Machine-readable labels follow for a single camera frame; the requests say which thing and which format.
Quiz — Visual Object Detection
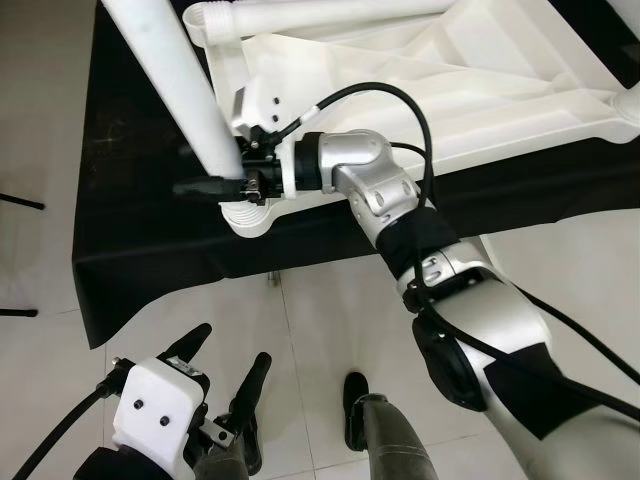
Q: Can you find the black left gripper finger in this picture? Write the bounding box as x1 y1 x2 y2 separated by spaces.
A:
160 322 214 366
230 352 273 426

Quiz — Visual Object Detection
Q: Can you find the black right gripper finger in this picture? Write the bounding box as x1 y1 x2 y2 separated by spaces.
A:
172 177 249 199

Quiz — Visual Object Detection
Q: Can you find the white plastic table leg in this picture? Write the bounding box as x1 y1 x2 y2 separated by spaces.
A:
100 0 246 183
183 0 456 46

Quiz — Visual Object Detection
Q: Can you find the black tablecloth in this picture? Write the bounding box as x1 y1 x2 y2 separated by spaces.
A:
72 0 640 351

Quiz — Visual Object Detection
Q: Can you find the black folding chair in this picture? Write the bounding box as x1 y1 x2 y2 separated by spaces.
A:
0 192 46 317

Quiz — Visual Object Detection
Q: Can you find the white plastic table top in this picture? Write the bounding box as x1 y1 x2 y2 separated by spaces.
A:
185 0 640 239

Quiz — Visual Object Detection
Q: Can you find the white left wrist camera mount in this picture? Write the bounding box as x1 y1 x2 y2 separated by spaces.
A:
112 358 211 476

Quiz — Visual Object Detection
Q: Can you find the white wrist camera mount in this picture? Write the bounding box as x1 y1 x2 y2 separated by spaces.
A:
112 358 211 476
230 85 323 199

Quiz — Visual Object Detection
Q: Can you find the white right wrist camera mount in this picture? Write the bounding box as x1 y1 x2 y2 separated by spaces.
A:
230 85 323 199

